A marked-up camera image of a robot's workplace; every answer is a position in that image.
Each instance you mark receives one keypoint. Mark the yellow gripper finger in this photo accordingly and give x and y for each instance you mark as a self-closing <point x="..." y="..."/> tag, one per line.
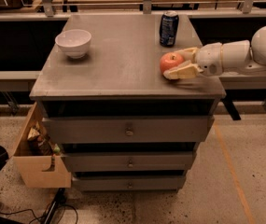
<point x="186" y="70"/>
<point x="189" y="54"/>

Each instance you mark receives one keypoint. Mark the blue soda can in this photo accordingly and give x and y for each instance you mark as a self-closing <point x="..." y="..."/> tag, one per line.
<point x="168" y="28"/>

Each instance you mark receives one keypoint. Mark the wooden side box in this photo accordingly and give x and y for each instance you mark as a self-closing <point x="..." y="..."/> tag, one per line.
<point x="38" y="171"/>

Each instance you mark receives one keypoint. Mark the bottom grey drawer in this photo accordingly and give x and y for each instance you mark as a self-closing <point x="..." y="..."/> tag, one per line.
<point x="168" y="182"/>

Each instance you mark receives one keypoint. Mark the middle grey drawer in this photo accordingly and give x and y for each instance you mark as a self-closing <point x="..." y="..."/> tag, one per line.
<point x="127" y="161"/>

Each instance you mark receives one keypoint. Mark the red apple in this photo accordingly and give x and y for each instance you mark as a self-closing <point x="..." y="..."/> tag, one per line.
<point x="170" y="61"/>

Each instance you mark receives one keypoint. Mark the top grey drawer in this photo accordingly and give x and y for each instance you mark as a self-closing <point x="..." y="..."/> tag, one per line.
<point x="123" y="130"/>

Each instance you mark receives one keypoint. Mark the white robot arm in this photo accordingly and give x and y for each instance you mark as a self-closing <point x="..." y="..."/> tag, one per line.
<point x="247" y="56"/>

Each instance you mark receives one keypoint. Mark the grey drawer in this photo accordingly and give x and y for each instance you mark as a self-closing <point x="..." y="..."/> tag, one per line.
<point x="123" y="130"/>
<point x="127" y="161"/>
<point x="168" y="182"/>

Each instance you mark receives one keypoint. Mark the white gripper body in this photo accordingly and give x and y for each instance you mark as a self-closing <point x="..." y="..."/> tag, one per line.
<point x="209" y="58"/>

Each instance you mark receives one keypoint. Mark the white ceramic bowl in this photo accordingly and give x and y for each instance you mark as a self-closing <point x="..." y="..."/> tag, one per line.
<point x="74" y="43"/>

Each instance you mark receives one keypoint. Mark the snack bags in box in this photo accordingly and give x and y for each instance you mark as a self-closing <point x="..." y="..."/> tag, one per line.
<point x="40" y="144"/>

